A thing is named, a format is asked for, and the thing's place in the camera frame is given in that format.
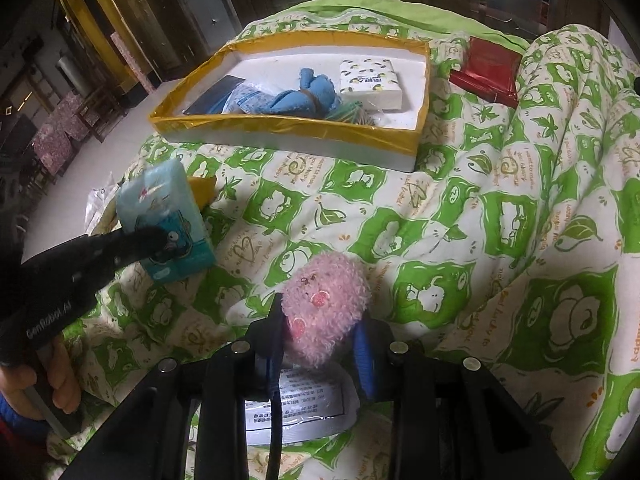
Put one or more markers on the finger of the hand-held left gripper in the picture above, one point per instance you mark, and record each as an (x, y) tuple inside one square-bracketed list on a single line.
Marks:
[(135, 245)]

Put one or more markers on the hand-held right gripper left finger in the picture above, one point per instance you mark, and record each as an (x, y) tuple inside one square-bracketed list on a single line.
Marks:
[(276, 345)]

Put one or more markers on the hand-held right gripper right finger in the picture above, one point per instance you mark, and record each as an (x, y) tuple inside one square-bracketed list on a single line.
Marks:
[(362, 360)]

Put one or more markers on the light blue tissue pack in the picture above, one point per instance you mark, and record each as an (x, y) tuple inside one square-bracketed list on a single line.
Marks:
[(150, 195)]

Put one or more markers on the pink plush toy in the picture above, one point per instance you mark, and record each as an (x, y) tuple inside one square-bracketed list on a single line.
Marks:
[(325, 305)]

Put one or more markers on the black pouch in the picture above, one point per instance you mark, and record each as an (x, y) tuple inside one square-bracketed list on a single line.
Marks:
[(215, 95)]

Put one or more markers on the yellow-edged white foam box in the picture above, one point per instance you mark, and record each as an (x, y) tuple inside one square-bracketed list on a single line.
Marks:
[(320, 147)]

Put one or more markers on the blue cloth toy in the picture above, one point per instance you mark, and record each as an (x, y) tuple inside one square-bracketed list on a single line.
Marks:
[(310, 92)]

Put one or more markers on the white lemon print tissue pack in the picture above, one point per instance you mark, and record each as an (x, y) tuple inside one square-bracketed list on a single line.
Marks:
[(370, 82)]

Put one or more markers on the person's left hand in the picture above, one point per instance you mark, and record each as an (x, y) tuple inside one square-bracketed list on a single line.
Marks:
[(65, 385)]

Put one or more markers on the white plastic bag red print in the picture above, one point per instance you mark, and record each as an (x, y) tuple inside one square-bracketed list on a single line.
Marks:
[(102, 202)]

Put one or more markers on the white printed wipes pack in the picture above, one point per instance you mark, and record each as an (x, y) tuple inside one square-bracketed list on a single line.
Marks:
[(310, 400)]

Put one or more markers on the yellow packet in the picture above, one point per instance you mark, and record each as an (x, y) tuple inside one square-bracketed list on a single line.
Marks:
[(202, 192)]

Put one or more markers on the pink cushioned stool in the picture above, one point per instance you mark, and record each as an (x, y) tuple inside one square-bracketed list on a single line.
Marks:
[(55, 140)]

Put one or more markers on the green patterned blanket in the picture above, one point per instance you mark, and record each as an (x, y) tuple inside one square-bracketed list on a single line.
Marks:
[(450, 200)]

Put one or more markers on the blue dotted packet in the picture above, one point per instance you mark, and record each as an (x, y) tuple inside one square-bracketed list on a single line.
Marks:
[(245, 97)]

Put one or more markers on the gold framed partition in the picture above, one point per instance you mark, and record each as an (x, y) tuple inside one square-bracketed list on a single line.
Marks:
[(100, 15)]

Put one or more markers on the bundle of green sticks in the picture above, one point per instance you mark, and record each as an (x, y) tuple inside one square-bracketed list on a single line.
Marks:
[(350, 114)]

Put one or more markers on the red foil packet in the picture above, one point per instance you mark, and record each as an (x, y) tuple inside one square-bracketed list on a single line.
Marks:
[(487, 70)]

